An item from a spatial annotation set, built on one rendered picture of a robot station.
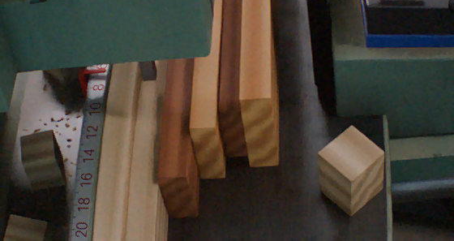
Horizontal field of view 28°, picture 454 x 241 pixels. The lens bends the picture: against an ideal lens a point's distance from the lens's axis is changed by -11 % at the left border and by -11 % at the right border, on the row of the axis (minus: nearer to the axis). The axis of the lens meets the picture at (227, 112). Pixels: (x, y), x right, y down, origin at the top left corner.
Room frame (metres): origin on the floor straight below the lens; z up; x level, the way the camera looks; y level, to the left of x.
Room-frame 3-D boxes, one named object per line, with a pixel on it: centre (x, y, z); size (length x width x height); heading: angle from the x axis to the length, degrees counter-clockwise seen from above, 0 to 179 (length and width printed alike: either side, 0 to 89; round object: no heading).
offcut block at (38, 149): (0.52, 0.17, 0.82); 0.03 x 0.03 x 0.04; 2
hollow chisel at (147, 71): (0.47, 0.05, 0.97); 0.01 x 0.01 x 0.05; 80
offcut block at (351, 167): (0.38, -0.07, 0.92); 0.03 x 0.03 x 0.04; 32
